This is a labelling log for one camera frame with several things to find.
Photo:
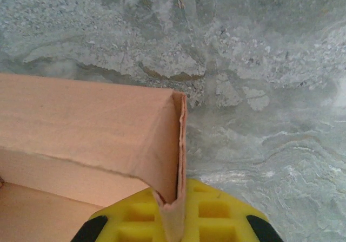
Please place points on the tan cardboard box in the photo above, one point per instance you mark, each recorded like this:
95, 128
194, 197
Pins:
94, 123

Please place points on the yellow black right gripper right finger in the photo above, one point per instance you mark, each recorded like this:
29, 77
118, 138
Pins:
216, 217

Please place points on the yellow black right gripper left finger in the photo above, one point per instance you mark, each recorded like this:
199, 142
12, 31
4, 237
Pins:
129, 220

